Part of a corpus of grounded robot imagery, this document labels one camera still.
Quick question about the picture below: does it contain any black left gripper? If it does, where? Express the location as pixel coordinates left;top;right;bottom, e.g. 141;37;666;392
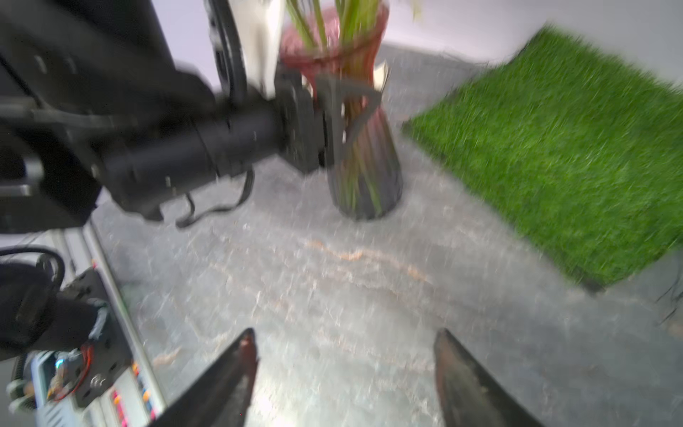
275;64;382;174

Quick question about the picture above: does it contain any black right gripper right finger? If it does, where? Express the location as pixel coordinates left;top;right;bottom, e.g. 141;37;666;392
433;328;541;426

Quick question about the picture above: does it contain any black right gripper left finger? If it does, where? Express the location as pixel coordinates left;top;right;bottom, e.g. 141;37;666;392
149;328;259;427

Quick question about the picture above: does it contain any dark pink glass vase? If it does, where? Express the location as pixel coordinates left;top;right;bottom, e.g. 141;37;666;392
279;2;405;222

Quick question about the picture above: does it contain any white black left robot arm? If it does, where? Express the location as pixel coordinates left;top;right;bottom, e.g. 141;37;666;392
1;1;382;234

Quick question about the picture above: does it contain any mixed flower bouquet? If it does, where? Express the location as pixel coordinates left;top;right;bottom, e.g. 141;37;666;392
285;0;423;215

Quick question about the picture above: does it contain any green artificial grass mat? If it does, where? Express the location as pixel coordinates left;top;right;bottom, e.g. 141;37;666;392
405;26;682;287

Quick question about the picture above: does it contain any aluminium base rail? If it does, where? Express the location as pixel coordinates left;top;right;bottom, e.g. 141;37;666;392
0;223;172;427

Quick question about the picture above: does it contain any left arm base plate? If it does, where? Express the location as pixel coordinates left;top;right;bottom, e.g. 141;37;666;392
47;268;133;408

